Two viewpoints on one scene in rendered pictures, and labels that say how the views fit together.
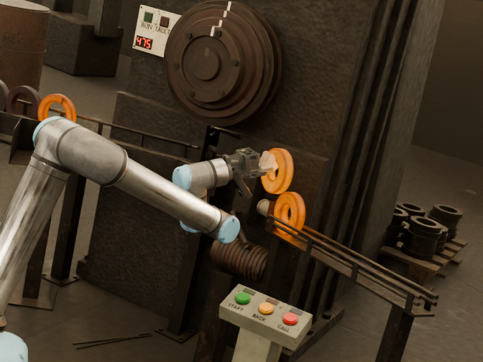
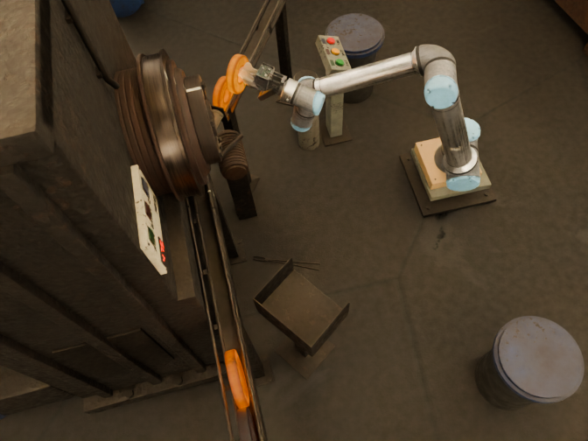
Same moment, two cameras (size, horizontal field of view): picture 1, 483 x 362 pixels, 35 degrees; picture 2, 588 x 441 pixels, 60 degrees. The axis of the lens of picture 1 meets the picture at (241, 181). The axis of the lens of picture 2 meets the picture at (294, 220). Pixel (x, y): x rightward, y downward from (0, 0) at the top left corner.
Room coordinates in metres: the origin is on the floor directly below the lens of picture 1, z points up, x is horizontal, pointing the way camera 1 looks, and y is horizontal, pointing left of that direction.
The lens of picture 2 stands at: (3.19, 1.28, 2.38)
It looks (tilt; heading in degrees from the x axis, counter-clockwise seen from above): 61 degrees down; 239
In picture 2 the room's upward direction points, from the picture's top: 7 degrees counter-clockwise
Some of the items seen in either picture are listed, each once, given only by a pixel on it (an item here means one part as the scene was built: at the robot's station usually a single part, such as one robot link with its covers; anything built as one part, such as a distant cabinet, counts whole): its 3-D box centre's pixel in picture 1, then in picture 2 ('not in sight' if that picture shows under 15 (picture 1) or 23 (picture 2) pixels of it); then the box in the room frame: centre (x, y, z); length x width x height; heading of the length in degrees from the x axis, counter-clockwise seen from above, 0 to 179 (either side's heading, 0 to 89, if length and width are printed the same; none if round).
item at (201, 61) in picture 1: (208, 64); (205, 119); (2.83, 0.22, 1.11); 0.28 x 0.06 x 0.28; 66
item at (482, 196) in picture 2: not in sight; (447, 174); (1.72, 0.49, 0.04); 0.40 x 0.40 x 0.08; 65
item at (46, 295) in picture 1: (37, 215); (304, 330); (2.89, 0.76, 0.36); 0.26 x 0.20 x 0.72; 101
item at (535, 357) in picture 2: not in sight; (521, 369); (2.29, 1.40, 0.21); 0.32 x 0.32 x 0.43
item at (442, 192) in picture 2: not in sight; (450, 168); (1.72, 0.49, 0.10); 0.32 x 0.32 x 0.04; 65
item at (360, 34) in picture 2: not in sight; (353, 61); (1.68, -0.33, 0.21); 0.32 x 0.32 x 0.43
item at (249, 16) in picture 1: (220, 64); (175, 126); (2.92, 0.18, 1.11); 0.47 x 0.06 x 0.47; 66
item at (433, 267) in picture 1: (364, 209); not in sight; (4.64, -0.79, 0.22); 1.20 x 0.81 x 0.44; 64
